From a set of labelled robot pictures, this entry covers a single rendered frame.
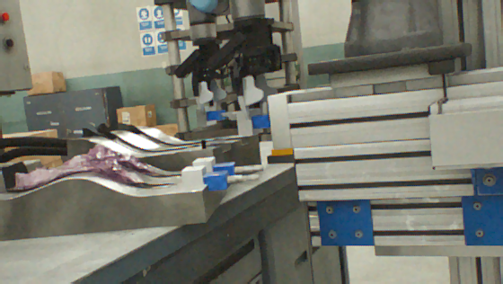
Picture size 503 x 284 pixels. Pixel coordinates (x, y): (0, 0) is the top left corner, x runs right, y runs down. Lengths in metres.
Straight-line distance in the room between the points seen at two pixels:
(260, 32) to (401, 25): 0.45
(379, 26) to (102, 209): 0.53
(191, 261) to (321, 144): 0.34
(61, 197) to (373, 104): 0.53
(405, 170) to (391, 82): 0.14
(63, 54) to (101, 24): 0.72
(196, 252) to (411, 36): 0.55
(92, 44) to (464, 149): 8.24
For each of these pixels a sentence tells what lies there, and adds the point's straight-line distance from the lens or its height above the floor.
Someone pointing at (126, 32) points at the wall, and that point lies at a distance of 8.73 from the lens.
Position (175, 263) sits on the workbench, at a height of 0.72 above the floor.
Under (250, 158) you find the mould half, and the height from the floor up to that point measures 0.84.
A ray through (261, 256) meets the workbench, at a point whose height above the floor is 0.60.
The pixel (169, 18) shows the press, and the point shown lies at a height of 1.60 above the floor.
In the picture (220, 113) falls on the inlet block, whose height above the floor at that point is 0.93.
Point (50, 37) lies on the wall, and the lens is 9.32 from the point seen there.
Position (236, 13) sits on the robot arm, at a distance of 1.41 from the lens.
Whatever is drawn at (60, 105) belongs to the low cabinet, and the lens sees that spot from 8.66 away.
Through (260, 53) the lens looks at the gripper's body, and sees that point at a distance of 1.38.
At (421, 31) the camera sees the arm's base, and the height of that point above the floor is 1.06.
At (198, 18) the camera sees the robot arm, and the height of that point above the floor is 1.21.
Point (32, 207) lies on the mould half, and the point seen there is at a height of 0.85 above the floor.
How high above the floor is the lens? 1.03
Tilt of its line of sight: 7 degrees down
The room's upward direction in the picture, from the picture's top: 7 degrees counter-clockwise
